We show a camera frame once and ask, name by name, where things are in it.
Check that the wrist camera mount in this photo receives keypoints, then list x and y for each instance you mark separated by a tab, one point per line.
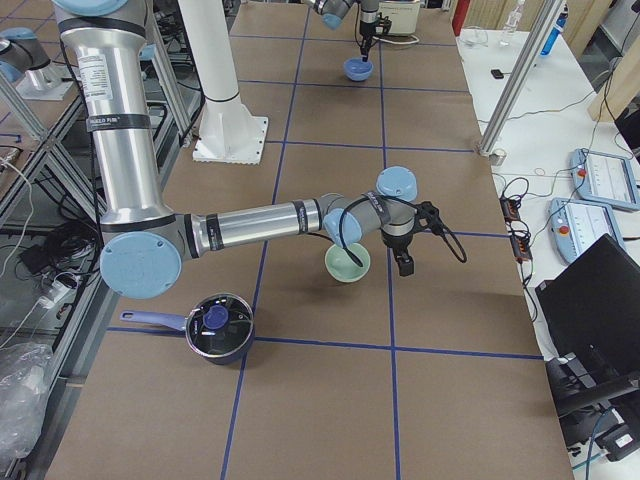
427	218
383	25

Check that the near blue teach pendant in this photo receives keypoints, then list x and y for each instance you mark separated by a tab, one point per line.
578	224

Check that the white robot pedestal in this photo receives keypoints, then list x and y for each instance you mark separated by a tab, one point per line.
228	132

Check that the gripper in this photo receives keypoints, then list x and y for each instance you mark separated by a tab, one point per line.
368	30
398	245

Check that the blue teach pendant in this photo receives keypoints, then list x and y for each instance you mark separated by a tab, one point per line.
578	224
605	178

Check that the blue saucepan with lid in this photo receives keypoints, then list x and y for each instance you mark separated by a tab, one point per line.
220	328

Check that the blue water bottle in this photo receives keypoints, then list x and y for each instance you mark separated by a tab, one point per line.
556	31

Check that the far blue teach pendant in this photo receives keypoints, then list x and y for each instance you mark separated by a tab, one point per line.
605	178

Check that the green bowl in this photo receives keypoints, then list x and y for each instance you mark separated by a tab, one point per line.
342	268

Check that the black laptop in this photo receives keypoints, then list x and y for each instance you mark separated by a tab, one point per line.
594	303

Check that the blue bowl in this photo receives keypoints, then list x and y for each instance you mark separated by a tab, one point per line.
357	70

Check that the clear plastic bag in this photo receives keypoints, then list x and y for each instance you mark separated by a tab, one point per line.
25	389

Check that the aluminium frame post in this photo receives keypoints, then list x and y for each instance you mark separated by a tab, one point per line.
542	26

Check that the white chrome toaster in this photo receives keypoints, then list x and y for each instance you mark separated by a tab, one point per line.
403	16

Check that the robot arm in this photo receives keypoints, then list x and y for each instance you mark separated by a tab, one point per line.
146	243
333	12

